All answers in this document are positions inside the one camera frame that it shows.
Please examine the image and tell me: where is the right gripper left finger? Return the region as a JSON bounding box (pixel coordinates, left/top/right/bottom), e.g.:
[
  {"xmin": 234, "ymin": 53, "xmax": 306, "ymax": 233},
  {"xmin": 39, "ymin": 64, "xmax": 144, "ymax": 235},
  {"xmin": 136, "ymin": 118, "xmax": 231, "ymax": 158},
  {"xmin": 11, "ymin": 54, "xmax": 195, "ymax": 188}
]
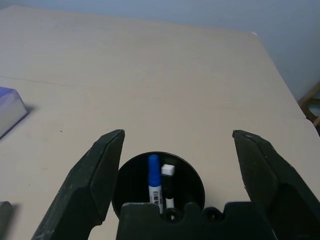
[{"xmin": 31, "ymin": 129, "xmax": 125, "ymax": 240}]

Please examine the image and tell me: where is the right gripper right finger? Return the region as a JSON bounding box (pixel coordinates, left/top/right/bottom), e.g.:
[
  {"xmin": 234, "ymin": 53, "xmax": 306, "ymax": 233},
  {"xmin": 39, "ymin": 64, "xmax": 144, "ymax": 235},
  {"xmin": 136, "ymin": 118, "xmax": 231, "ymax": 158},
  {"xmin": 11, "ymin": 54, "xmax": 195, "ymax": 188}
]
[{"xmin": 232, "ymin": 129, "xmax": 320, "ymax": 240}]

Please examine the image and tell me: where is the black capped white marker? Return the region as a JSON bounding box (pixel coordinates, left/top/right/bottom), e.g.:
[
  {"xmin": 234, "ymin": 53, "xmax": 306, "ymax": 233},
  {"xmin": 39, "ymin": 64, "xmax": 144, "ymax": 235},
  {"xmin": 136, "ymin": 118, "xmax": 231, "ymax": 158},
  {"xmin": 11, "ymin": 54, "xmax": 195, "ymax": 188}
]
[{"xmin": 160, "ymin": 163, "xmax": 176, "ymax": 210}]

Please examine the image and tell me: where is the grey glasses case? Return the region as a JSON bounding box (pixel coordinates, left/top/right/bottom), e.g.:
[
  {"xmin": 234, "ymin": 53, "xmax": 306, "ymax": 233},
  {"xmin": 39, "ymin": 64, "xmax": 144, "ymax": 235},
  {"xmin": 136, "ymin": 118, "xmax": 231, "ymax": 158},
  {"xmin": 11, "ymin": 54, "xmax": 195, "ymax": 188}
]
[{"xmin": 0, "ymin": 201, "xmax": 13, "ymax": 240}]

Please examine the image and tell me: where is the large blue capped marker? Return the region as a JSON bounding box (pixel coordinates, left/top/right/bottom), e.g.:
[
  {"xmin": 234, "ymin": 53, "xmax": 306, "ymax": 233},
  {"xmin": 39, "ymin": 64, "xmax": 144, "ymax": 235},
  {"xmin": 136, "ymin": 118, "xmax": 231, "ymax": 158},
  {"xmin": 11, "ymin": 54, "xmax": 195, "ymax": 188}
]
[{"xmin": 147, "ymin": 154, "xmax": 166, "ymax": 215}]

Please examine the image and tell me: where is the wooden stool yellow-green seat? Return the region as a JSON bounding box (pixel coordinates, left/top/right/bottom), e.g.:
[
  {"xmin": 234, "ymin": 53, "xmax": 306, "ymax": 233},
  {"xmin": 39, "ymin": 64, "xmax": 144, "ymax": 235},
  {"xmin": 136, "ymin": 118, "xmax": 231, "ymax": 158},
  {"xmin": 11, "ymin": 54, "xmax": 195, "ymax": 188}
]
[{"xmin": 297, "ymin": 81, "xmax": 320, "ymax": 128}]

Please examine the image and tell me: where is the black plastic cup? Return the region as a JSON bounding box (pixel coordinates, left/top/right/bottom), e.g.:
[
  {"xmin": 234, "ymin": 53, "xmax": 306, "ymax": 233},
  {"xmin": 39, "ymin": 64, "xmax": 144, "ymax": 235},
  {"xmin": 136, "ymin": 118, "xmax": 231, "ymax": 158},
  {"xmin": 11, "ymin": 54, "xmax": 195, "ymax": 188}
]
[{"xmin": 111, "ymin": 151, "xmax": 206, "ymax": 221}]

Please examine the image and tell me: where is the purple tissue pack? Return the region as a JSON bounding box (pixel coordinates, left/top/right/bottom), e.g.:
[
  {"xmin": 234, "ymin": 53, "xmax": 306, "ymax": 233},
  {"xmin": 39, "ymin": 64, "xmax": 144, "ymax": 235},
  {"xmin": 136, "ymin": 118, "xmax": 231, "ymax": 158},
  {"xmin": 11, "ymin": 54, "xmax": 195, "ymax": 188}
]
[{"xmin": 0, "ymin": 86, "xmax": 29, "ymax": 140}]

